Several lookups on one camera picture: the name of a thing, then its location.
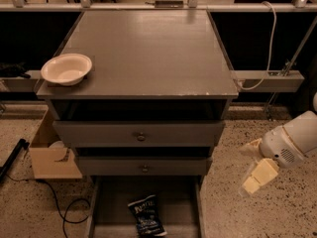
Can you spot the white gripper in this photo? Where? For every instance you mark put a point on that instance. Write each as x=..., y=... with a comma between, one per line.
x=276, y=147

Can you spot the blue chip bag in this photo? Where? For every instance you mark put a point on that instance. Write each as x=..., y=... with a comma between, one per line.
x=146, y=213

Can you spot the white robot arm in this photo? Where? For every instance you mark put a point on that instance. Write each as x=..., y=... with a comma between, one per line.
x=303, y=132

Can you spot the grey middle drawer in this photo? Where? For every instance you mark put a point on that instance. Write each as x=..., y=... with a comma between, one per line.
x=143, y=167

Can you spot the grey drawer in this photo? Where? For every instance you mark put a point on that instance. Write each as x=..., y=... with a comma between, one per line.
x=82, y=134
x=143, y=167
x=179, y=206

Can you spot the grey bottom drawer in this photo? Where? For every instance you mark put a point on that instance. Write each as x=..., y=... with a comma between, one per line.
x=179, y=206

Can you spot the grey wooden drawer cabinet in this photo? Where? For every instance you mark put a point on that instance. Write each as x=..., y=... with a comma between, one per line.
x=147, y=66

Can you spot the grey top drawer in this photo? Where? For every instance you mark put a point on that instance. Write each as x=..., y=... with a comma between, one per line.
x=82, y=134

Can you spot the open cardboard box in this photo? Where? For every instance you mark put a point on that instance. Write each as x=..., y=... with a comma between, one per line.
x=51, y=159

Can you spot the white bowl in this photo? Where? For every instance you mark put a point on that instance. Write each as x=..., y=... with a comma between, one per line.
x=66, y=70

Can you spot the black bar on floor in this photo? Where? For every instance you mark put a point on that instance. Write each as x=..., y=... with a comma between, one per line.
x=21, y=145

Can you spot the black object on rail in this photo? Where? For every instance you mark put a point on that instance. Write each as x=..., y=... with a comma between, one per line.
x=13, y=70

